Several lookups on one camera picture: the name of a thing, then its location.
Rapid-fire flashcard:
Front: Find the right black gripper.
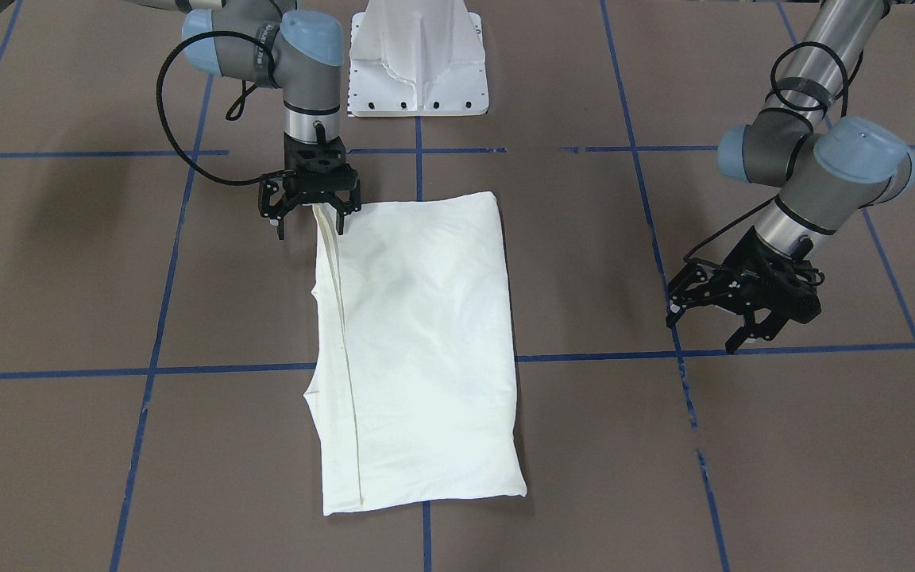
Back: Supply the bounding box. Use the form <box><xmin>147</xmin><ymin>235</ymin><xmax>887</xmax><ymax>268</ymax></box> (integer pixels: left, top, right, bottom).
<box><xmin>258</xmin><ymin>135</ymin><xmax>362</xmax><ymax>242</ymax></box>

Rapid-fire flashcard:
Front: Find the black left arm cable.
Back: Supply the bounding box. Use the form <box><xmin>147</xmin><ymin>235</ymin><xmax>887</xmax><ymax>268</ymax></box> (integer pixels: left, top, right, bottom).
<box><xmin>683</xmin><ymin>40</ymin><xmax>852</xmax><ymax>265</ymax></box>

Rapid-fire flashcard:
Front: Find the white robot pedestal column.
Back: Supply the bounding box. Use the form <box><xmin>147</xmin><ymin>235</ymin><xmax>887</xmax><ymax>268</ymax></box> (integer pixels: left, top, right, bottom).
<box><xmin>346</xmin><ymin>1</ymin><xmax>490</xmax><ymax>118</ymax></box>

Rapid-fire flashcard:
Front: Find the cream long-sleeve printed shirt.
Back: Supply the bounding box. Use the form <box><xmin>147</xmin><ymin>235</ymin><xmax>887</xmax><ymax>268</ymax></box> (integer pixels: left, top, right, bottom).
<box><xmin>304</xmin><ymin>191</ymin><xmax>527</xmax><ymax>516</ymax></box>

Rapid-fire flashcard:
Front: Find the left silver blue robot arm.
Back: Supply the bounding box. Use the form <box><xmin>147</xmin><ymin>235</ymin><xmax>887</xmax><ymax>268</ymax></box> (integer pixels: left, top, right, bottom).
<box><xmin>666</xmin><ymin>1</ymin><xmax>915</xmax><ymax>354</ymax></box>

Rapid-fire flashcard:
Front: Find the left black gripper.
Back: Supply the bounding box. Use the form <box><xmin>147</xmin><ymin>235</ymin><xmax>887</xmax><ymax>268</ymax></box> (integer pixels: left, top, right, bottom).
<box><xmin>665</xmin><ymin>230</ymin><xmax>824</xmax><ymax>355</ymax></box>

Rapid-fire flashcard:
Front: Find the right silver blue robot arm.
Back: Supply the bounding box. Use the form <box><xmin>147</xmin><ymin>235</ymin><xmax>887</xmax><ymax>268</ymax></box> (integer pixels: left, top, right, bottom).
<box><xmin>145</xmin><ymin>1</ymin><xmax>362</xmax><ymax>234</ymax></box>

